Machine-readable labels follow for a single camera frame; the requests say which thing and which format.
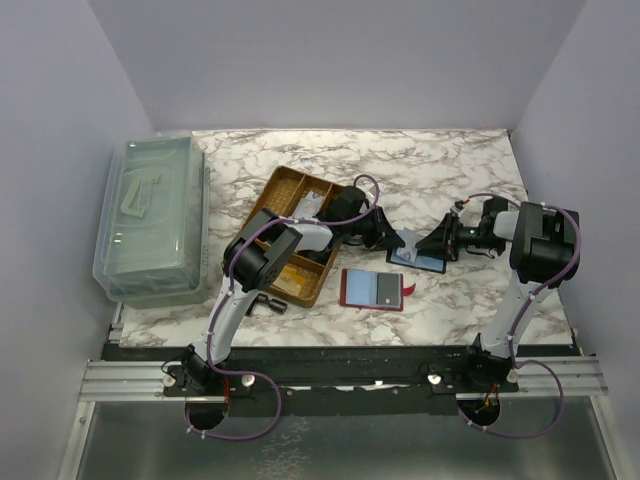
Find red card holder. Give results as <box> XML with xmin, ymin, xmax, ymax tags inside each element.
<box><xmin>339</xmin><ymin>269</ymin><xmax>416</xmax><ymax>312</ymax></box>

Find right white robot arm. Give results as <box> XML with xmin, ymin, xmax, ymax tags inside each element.
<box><xmin>416</xmin><ymin>193</ymin><xmax>582</xmax><ymax>363</ymax></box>

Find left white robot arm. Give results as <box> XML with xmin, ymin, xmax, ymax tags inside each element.
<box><xmin>181</xmin><ymin>185</ymin><xmax>405</xmax><ymax>387</ymax></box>

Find grey VIP card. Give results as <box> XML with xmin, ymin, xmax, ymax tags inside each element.
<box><xmin>376</xmin><ymin>272</ymin><xmax>403</xmax><ymax>308</ymax></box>

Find silver cards in tray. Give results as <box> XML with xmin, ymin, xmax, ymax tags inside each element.
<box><xmin>292</xmin><ymin>191</ymin><xmax>325</xmax><ymax>219</ymax></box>

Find gold cards in tray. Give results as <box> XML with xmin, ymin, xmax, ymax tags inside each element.
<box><xmin>273</xmin><ymin>266</ymin><xmax>306</xmax><ymax>296</ymax></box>

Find woven wicker organizer tray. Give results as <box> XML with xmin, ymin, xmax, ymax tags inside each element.
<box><xmin>221</xmin><ymin>166</ymin><xmax>348</xmax><ymax>308</ymax></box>

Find black T-shaped tool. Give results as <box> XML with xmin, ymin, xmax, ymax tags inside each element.
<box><xmin>245</xmin><ymin>293</ymin><xmax>288</xmax><ymax>316</ymax></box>

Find clear plastic storage box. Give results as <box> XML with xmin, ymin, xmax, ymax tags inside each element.
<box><xmin>92</xmin><ymin>132</ymin><xmax>209</xmax><ymax>309</ymax></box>

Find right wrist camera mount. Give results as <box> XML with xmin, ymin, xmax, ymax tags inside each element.
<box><xmin>450</xmin><ymin>200</ymin><xmax>468</xmax><ymax>217</ymax></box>

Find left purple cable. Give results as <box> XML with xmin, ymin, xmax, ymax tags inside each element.
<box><xmin>184</xmin><ymin>173</ymin><xmax>381</xmax><ymax>441</ymax></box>

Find purple cable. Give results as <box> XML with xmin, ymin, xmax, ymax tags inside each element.
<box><xmin>184</xmin><ymin>173</ymin><xmax>381</xmax><ymax>441</ymax></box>
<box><xmin>452</xmin><ymin>193</ymin><xmax>582</xmax><ymax>439</ymax></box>

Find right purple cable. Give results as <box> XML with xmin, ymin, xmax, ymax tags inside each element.
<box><xmin>452</xmin><ymin>193</ymin><xmax>582</xmax><ymax>439</ymax></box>

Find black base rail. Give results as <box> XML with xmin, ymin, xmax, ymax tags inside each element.
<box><xmin>101</xmin><ymin>344</ymin><xmax>598</xmax><ymax>416</ymax></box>

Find aluminium frame rail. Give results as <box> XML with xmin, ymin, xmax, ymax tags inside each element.
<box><xmin>79</xmin><ymin>358</ymin><xmax>186</xmax><ymax>401</ymax></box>

